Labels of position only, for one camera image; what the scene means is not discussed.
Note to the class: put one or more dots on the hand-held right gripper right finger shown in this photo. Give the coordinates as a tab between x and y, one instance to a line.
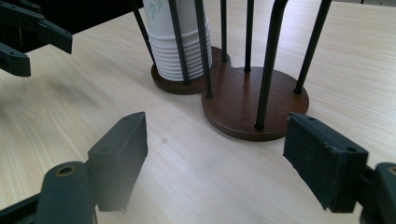
323	161

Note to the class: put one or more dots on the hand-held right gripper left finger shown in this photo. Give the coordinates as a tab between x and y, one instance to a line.
120	155

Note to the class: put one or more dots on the dark brown cup holder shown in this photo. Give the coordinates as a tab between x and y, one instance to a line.
236	102

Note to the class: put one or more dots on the white paper cup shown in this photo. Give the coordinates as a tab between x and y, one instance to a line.
163	40

